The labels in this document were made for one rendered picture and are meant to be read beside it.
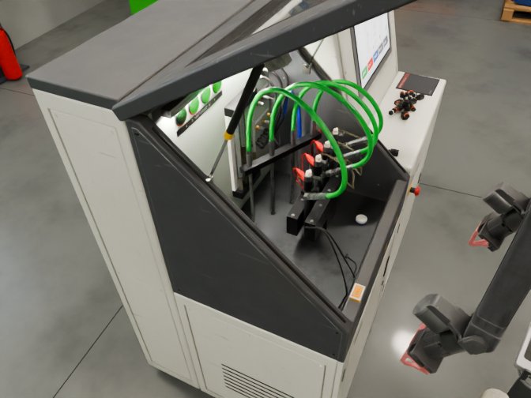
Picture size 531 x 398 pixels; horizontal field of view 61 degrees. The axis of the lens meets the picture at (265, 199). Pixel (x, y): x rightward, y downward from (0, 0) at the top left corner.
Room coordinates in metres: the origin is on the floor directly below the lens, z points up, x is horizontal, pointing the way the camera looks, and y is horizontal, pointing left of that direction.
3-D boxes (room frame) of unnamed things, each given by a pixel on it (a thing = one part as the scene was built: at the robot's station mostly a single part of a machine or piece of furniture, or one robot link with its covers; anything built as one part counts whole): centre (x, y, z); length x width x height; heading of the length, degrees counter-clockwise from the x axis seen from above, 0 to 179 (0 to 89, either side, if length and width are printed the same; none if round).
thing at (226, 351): (1.05, -0.11, 0.39); 0.70 x 0.58 x 0.79; 153
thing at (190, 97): (1.15, 0.10, 1.43); 0.54 x 0.03 x 0.02; 153
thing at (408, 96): (1.62, -0.60, 1.01); 0.23 x 0.11 x 0.06; 153
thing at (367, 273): (0.92, -0.34, 0.87); 0.62 x 0.04 x 0.16; 153
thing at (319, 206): (1.14, -0.19, 0.91); 0.34 x 0.10 x 0.15; 153
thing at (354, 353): (0.91, -0.36, 0.45); 0.65 x 0.02 x 0.68; 153
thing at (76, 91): (1.55, 0.12, 0.75); 1.40 x 0.28 x 1.50; 153
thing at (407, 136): (1.59, -0.58, 0.97); 0.70 x 0.22 x 0.03; 153
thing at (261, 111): (1.37, -0.01, 1.20); 0.13 x 0.03 x 0.31; 153
